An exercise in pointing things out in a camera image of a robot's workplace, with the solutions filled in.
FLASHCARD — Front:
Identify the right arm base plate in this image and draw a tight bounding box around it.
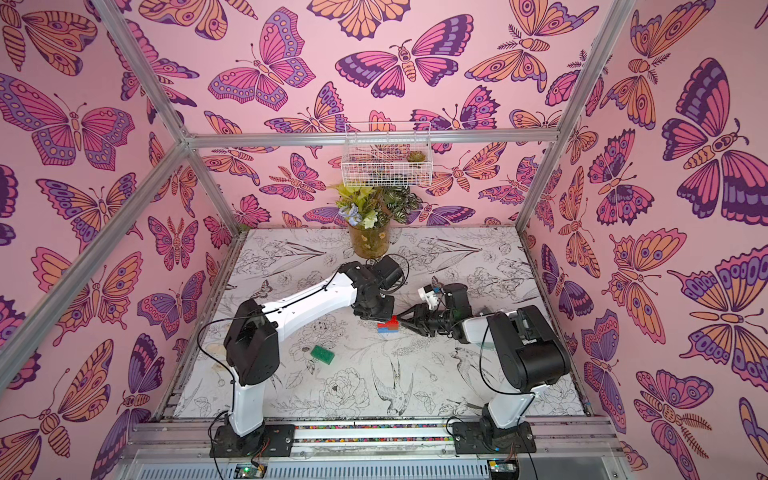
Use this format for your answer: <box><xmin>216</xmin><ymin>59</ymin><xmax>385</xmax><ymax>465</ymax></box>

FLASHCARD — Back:
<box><xmin>446</xmin><ymin>420</ymin><xmax>537</xmax><ymax>454</ymax></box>

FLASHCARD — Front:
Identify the white wire basket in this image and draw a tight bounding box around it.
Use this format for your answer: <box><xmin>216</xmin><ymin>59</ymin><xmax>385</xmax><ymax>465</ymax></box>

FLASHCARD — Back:
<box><xmin>339</xmin><ymin>120</ymin><xmax>434</xmax><ymax>188</ymax></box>

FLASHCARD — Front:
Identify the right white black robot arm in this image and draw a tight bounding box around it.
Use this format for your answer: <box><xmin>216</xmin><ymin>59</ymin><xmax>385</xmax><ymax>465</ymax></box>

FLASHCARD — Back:
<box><xmin>395</xmin><ymin>283</ymin><xmax>571</xmax><ymax>433</ymax></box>

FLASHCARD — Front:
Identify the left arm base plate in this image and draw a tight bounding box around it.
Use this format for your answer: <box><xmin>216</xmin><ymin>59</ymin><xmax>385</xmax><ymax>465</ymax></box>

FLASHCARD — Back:
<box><xmin>209</xmin><ymin>424</ymin><xmax>296</xmax><ymax>459</ymax></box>

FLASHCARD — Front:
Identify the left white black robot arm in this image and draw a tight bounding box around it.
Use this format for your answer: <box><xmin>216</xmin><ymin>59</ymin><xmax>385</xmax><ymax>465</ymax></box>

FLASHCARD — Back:
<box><xmin>223</xmin><ymin>255</ymin><xmax>404</xmax><ymax>438</ymax></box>

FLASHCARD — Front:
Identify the aluminium mounting rail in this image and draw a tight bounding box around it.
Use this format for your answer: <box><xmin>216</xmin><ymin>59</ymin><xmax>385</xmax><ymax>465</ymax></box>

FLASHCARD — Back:
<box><xmin>113</xmin><ymin>417</ymin><xmax>634</xmax><ymax>479</ymax></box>

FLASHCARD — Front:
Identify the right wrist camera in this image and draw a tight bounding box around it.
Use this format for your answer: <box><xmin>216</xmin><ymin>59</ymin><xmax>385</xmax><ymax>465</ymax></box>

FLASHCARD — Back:
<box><xmin>418</xmin><ymin>285</ymin><xmax>442</xmax><ymax>311</ymax></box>

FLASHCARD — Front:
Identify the red lego brick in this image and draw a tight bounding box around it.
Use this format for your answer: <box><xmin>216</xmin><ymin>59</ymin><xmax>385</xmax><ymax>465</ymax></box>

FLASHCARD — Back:
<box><xmin>377</xmin><ymin>317</ymin><xmax>400</xmax><ymax>329</ymax></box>

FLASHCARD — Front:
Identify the green lego brick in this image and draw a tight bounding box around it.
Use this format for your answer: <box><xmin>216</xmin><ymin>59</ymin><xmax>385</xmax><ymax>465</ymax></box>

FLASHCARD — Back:
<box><xmin>310</xmin><ymin>345</ymin><xmax>335</xmax><ymax>365</ymax></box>

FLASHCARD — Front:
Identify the glass vase with plants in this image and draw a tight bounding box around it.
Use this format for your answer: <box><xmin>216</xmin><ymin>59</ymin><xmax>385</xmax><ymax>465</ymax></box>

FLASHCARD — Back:
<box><xmin>336</xmin><ymin>185</ymin><xmax>422</xmax><ymax>260</ymax></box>

